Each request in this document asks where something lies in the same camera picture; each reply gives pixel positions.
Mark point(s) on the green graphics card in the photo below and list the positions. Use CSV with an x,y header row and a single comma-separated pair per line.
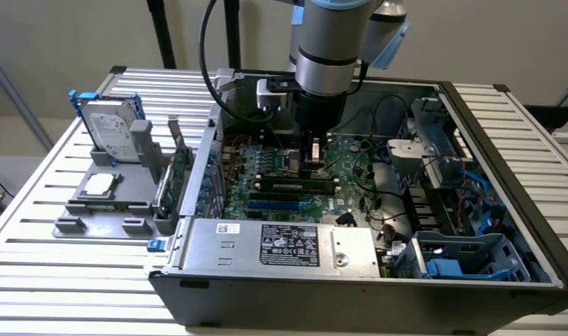
x,y
173,175

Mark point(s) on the grey parts rack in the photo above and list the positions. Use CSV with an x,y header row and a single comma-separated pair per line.
x,y
102,210

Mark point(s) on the grey-blue disk bay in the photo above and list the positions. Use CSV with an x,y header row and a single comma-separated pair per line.
x,y
475,248

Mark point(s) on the blue case latch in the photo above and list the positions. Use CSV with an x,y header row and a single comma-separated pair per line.
x,y
157,244

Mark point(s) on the silver CPU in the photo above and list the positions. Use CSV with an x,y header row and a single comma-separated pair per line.
x,y
99,184

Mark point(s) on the metal drive cage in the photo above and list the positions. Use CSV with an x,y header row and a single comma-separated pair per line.
x,y
428,133

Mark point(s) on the green motherboard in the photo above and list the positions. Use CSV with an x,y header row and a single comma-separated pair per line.
x,y
347,168

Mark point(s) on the CPU socket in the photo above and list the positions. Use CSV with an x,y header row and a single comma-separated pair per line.
x,y
289,159

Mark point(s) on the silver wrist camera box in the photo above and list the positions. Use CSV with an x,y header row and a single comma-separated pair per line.
x,y
270,96

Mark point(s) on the silver power supply unit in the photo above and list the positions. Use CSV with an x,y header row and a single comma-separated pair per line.
x,y
229,252

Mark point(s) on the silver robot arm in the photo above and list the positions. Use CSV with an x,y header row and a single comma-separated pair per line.
x,y
322,45

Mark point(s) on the hard disk with blue bracket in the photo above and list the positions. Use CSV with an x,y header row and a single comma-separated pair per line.
x,y
111,133

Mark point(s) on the black pole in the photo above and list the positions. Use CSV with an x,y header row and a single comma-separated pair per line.
x,y
163,35
233,35

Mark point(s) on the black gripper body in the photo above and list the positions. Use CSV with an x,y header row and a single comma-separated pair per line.
x,y
321,110

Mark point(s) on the black open PC case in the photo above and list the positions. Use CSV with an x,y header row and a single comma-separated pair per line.
x,y
266,301

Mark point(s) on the black RAM stick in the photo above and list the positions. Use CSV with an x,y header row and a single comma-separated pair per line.
x,y
285,190

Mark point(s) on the blue expansion slot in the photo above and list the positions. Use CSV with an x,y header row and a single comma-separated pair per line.
x,y
273,206

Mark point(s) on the grey metal bar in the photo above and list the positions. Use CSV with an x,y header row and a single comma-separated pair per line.
x,y
14,94

